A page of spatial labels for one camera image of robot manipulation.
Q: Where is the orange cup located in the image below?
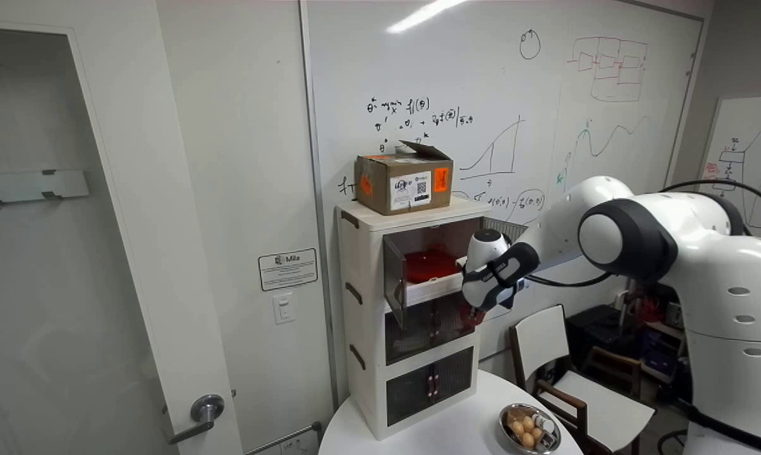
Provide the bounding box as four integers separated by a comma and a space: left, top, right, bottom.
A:
402, 246, 464, 286

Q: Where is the white three-tier cabinet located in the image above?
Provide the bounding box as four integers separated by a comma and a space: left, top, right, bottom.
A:
334, 196, 531, 442

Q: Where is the closed dark cabinet door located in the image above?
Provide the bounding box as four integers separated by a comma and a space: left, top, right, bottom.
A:
430, 345, 478, 416
385, 361, 432, 430

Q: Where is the cardboard box with labels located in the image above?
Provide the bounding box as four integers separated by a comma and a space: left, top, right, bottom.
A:
352, 140, 457, 217

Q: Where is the white wooden chair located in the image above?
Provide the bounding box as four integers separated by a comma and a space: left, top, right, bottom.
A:
511, 305, 657, 455

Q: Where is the metal bowl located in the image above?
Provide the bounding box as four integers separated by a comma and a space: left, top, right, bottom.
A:
497, 399, 566, 455

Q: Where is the dark cluttered shelf unit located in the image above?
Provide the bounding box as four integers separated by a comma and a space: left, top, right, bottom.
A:
564, 284, 696, 399

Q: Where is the white room door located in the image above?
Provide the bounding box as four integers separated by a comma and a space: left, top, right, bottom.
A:
0, 23, 249, 455

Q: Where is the white coat hook rack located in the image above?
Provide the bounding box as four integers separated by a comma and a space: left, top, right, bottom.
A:
0, 168, 92, 208

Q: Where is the small whiteboard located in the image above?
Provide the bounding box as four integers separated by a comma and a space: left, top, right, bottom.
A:
700, 95, 761, 248

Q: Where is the small wall sign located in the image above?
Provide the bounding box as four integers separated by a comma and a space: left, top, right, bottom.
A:
256, 246, 321, 293

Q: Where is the white light switch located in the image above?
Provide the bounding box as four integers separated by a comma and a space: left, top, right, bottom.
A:
272, 291, 302, 330

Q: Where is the large wall whiteboard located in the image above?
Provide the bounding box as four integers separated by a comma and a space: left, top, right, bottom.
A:
299, 0, 709, 385

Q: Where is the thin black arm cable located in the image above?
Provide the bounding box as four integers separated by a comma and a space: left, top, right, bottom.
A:
518, 265, 620, 291

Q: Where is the silver door lever handle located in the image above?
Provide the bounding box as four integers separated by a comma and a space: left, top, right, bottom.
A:
168, 393, 231, 449

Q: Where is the thick black cable loop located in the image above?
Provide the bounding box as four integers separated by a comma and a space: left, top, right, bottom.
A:
661, 178, 761, 226

